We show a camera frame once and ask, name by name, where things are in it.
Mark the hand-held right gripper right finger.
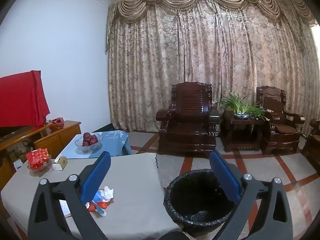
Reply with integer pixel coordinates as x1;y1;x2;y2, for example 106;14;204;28
209;151;293;240

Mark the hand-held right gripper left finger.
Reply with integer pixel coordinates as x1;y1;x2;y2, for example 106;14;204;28
27;151;112;240

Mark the blue wrapper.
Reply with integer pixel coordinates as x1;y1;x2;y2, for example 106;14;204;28
93;189;105;203

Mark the white tissue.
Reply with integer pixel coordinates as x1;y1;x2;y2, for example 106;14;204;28
101;186;115;202

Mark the black trash bin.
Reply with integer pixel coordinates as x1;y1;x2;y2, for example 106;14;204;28
163;169;237;238

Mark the glass fruit bowl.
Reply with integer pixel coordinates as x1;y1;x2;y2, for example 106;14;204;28
75;133;103;154

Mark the white tissue box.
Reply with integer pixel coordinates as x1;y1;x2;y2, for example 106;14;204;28
52;156;68;171

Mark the blue tablecloth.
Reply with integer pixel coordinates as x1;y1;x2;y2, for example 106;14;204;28
54;131;132;159

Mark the dark wooden side table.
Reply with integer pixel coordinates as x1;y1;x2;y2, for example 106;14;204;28
220;109;266;153

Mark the glass dish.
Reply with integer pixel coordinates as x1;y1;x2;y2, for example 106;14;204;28
27;155;52;172

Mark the wooden cabinet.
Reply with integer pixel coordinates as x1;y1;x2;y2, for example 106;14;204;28
0;120;82;188

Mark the red patterned packet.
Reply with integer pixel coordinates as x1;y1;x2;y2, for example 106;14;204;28
26;148;49;169

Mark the red bag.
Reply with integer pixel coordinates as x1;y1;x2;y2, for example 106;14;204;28
49;117;65;131

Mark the potted orchid plant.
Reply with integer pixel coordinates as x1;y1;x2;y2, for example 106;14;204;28
212;91;274;121

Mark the dark wooden cushioned armchair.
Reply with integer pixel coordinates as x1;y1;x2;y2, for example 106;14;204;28
256;86;305;155

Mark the black television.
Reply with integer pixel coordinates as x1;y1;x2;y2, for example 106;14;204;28
0;124;34;143

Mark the red cloth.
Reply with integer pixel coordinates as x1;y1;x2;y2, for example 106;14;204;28
0;70;50;130

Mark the beige patterned curtain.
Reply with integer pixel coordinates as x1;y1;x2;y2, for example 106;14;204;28
106;0;320;150

